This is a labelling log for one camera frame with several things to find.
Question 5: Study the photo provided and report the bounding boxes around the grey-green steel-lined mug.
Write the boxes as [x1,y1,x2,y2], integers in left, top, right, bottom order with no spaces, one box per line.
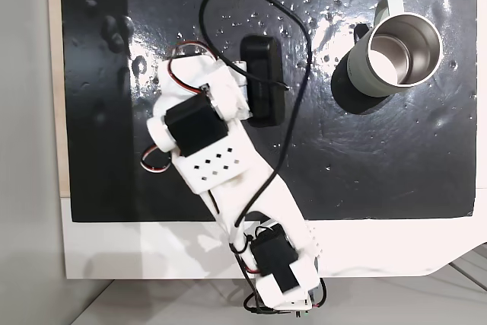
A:
[329,0,444,113]

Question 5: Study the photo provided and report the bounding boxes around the black table mat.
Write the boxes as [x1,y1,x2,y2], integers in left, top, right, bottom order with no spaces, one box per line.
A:
[59,0,479,223]

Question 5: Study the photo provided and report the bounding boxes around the black oval camera box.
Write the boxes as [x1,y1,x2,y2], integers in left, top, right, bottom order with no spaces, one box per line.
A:
[239,34,287,128]

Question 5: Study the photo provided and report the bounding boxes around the red white black servo wire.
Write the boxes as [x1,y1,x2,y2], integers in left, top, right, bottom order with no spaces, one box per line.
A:
[139,144,173,175]
[167,40,215,94]

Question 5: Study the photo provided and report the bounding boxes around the long black camera cable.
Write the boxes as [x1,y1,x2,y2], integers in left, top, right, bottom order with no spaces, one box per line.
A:
[199,0,314,229]

